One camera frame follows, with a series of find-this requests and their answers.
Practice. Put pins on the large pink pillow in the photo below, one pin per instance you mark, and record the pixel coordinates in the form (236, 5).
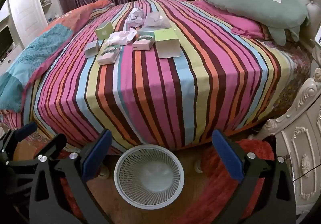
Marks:
(238, 21)

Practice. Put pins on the white mesh wastebasket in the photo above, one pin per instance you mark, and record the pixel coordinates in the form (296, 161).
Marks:
(130, 163)

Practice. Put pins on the small grey box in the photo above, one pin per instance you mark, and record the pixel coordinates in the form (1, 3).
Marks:
(91, 49)

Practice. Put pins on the green plush pillow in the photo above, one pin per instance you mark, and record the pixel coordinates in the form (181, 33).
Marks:
(250, 0)

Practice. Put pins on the crumpled white pink bag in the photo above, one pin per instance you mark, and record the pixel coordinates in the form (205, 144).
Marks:
(135, 17)

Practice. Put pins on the large green box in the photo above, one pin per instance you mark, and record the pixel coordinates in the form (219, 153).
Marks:
(167, 48)

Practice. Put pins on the small green box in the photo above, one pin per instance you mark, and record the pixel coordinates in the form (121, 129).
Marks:
(104, 30)

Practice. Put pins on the ornate cream nightstand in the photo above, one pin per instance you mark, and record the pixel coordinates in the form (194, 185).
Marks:
(301, 138)

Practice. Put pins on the brown floral bedspread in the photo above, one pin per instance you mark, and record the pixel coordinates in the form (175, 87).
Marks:
(291, 76)

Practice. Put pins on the teal box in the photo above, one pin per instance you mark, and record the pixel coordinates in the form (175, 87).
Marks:
(146, 30)

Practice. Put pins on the crumpled white plastic bag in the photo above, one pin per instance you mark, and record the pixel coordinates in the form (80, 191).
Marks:
(120, 38)

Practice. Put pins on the white printed plastic packet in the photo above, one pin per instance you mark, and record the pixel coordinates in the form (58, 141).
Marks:
(155, 20)

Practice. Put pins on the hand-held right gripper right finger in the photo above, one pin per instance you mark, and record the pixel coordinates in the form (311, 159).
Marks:
(227, 156)

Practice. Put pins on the white wardrobe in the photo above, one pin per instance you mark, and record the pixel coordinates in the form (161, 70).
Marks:
(25, 13)

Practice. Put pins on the red rug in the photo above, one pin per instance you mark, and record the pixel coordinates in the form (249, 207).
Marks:
(200, 204)

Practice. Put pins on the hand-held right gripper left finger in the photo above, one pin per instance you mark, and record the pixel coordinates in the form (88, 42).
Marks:
(98, 156)

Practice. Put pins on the black television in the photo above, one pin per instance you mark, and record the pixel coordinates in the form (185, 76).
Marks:
(5, 42)

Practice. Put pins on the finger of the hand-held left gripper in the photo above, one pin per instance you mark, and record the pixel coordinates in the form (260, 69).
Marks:
(25, 131)
(57, 144)

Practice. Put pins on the open white box green contents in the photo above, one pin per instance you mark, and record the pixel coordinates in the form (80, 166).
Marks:
(109, 55)
(143, 43)

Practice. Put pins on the bed with striped sheet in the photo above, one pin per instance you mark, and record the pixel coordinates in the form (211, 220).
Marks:
(163, 88)

